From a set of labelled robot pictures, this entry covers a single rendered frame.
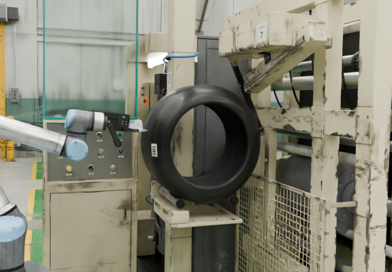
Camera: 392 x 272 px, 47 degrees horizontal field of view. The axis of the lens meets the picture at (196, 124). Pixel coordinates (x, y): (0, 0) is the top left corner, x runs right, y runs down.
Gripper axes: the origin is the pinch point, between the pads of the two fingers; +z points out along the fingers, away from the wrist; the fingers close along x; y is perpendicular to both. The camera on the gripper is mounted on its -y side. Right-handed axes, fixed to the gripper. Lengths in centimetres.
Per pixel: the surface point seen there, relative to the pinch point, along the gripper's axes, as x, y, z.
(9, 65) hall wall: 914, 78, -134
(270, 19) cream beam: -35, 56, 42
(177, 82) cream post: 27.2, 27.9, 20.8
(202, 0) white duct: 69, 86, 42
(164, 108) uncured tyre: -8.3, 11.9, 6.0
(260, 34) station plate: -27, 50, 41
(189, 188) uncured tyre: -12.0, -23.7, 21.8
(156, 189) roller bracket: 24.7, -31.7, 15.4
